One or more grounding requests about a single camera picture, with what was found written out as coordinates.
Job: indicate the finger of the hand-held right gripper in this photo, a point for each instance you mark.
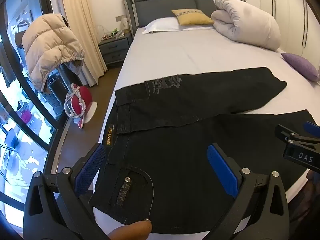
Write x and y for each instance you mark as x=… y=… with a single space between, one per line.
x=312 y=127
x=295 y=135

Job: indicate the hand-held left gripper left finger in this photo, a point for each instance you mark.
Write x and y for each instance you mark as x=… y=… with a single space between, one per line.
x=91 y=166

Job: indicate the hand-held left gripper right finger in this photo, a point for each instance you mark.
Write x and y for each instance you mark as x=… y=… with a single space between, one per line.
x=222 y=171

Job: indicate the black denim pants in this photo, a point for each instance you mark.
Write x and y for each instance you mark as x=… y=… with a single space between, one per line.
x=175 y=155

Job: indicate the person's right hand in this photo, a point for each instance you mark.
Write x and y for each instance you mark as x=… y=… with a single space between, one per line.
x=313 y=175

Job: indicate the person's left hand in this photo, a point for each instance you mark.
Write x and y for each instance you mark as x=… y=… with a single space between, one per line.
x=132 y=231

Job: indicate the purple cushion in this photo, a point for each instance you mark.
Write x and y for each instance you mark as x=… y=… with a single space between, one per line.
x=301 y=66

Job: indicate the red and white object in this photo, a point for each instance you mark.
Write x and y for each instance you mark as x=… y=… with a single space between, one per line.
x=81 y=98

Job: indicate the large glass window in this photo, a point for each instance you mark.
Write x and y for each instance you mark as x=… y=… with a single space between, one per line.
x=15 y=142

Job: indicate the black perforated chair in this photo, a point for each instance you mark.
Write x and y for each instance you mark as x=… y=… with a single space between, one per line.
x=53 y=90

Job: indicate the white wardrobe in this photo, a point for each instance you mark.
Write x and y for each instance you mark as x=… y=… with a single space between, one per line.
x=287 y=17

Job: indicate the grey nightstand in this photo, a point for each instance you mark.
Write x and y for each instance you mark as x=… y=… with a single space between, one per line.
x=115 y=50

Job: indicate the bed with white sheet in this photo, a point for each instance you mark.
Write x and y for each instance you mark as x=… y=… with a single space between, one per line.
x=187 y=55

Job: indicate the folded white duvet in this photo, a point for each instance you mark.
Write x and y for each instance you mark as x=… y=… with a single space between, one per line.
x=247 y=22

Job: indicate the beige down jacket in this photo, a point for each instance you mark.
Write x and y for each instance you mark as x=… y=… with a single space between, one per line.
x=50 y=47

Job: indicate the cream curtain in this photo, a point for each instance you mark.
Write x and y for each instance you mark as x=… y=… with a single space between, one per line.
x=80 y=17

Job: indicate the yellow cushion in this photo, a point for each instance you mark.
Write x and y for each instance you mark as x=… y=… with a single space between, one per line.
x=192 y=17

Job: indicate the white pillow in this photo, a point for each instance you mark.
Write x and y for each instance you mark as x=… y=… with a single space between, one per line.
x=162 y=25

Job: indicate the grey padded headboard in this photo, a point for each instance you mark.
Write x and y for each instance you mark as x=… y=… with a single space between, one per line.
x=162 y=5

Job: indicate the wall socket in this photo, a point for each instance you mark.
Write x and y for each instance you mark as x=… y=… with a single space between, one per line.
x=121 y=18

